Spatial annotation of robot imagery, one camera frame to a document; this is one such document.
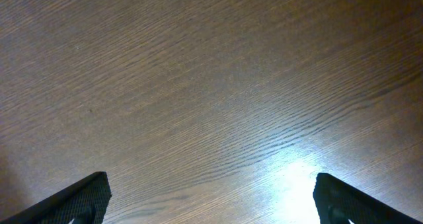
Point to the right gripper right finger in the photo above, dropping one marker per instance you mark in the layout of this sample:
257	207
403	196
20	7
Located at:
339	202

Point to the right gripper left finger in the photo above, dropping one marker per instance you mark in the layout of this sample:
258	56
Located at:
85	201

